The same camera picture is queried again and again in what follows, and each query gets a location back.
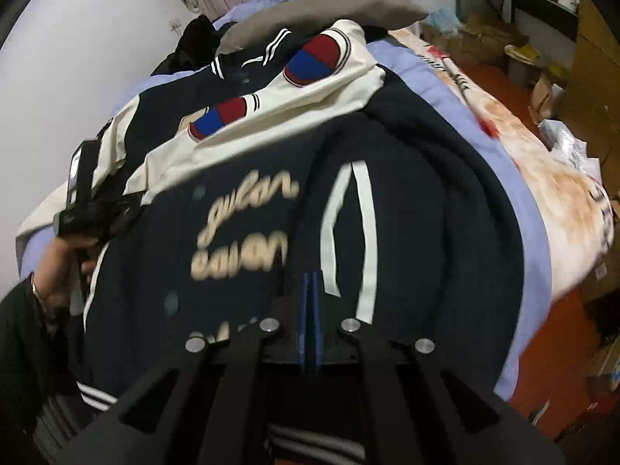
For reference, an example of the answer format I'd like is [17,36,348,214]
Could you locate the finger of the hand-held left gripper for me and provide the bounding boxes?
[99,192,146,240]

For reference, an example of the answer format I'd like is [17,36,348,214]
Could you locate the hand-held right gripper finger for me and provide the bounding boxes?
[58,271,313,465]
[313,271,567,465]

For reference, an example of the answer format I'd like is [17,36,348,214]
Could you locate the navy and cream varsity jacket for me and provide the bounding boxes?
[14,19,529,465]

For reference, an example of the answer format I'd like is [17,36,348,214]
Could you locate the person's left forearm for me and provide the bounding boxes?
[0,278,85,451]

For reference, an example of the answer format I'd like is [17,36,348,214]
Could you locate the person's left hand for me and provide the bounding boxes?
[31,236,105,312]

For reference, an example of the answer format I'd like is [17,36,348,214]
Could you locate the black cloth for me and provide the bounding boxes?
[150,14,228,76]

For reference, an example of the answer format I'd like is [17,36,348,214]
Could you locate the lavender bed sheet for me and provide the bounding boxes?
[19,0,553,403]

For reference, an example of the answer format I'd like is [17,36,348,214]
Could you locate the beige floral blanket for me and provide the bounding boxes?
[387,26,616,311]

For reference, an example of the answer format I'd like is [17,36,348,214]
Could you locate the grey pillow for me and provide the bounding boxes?
[220,0,429,54]

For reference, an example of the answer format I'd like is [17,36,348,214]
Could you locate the white plastic bag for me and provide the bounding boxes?
[537,119,606,175]

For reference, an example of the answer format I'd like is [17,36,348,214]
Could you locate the grey trash bin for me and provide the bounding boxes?
[504,43,544,88]

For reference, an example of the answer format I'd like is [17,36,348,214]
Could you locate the pile of cardboard boxes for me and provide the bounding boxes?
[421,14,529,66]

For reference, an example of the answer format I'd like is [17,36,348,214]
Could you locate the blue face masks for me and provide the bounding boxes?
[426,7,467,34]

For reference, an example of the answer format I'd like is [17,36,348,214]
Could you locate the wooden cabinet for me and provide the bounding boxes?
[567,0,620,165]

